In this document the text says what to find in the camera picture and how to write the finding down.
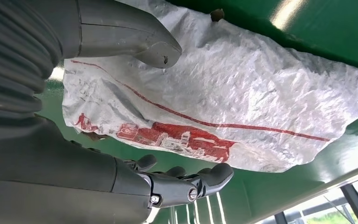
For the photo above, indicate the dark window frame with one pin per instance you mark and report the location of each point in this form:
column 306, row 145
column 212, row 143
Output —
column 355, row 201

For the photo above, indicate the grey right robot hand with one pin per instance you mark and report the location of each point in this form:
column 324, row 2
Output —
column 58, row 185

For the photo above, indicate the green conveyor belt machine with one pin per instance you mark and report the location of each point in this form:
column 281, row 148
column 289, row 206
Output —
column 336, row 31

